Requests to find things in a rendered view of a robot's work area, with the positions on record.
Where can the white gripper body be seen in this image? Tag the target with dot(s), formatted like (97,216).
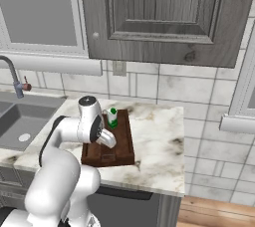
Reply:
(108,139)

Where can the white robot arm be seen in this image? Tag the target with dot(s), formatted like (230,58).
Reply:
(56,184)

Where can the brown wooden tray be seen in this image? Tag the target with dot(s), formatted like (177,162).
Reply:
(123,144)

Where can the white and green carton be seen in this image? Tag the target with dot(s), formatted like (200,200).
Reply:
(113,119)

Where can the dark dishwasher front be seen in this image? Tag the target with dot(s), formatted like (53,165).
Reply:
(129,209)

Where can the grey sink basin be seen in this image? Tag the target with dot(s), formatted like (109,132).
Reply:
(20,121)

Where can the white window sill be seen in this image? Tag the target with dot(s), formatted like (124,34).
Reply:
(56,65)
(237,124)

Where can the round grey cupboard knob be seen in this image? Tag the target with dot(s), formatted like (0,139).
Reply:
(95,35)

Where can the grey base cupboard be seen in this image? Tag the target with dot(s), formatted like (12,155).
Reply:
(15,187)

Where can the grey curved tap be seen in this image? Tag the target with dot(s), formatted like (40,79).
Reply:
(13,75)

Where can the grey wooden cupboard door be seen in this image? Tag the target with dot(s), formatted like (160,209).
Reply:
(166,15)

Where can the white framed window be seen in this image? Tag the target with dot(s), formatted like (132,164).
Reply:
(40,8)
(247,81)

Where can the grey wall socket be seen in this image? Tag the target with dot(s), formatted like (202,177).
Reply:
(119,67)

